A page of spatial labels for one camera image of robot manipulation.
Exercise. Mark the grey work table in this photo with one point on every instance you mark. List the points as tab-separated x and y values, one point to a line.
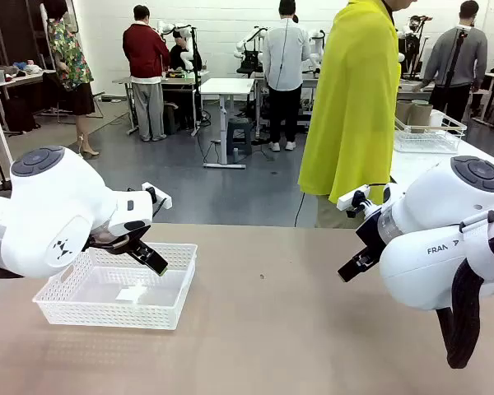
177	80

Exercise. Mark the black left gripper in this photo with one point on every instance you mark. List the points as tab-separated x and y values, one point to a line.
115	240

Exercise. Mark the person in red sweater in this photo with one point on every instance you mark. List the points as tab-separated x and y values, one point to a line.
146	57

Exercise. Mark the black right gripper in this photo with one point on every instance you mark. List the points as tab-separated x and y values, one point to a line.
372	230

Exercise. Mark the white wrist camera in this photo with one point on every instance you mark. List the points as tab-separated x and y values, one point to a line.
167	201
349	200

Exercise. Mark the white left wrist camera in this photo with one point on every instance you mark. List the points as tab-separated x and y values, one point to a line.
167	201

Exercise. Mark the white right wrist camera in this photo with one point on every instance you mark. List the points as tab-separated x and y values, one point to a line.
349	200

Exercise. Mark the person in floral shirt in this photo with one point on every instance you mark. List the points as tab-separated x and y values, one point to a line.
70	57

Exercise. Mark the person in yellow cape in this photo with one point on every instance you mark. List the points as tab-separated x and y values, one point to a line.
350	103

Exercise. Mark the white side table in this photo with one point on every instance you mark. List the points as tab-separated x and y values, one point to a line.
411	164

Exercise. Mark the person in white shirt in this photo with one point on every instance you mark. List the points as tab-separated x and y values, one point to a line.
286	57

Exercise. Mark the black camera tripod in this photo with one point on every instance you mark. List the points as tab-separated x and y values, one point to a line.
455	61

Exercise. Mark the white perforated plastic basket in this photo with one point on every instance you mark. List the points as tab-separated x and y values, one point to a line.
107	312

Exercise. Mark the grey plastic stool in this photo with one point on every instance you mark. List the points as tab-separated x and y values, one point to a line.
239	136

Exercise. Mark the person in grey sweater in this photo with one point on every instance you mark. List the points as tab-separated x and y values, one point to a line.
473	57

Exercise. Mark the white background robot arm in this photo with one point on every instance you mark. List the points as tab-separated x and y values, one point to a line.
185	41
316	45
249	41

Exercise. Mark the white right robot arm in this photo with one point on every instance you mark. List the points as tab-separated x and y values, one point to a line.
420	214

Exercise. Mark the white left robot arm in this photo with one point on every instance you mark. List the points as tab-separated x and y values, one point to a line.
45	197

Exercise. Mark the white standing desk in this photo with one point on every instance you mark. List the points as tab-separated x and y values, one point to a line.
226	87

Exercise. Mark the white paper label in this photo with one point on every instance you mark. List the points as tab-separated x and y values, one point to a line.
129	295

